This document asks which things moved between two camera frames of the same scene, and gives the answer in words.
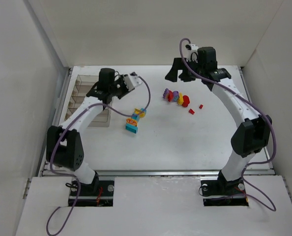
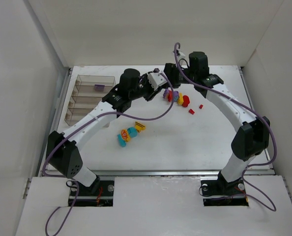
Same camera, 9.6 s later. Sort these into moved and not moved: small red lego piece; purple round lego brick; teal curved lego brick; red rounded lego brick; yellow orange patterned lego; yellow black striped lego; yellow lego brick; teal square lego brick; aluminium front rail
Moved: teal square lego brick; teal curved lego brick; yellow black striped lego; yellow orange patterned lego
Not moved: purple round lego brick; aluminium front rail; yellow lego brick; red rounded lego brick; small red lego piece
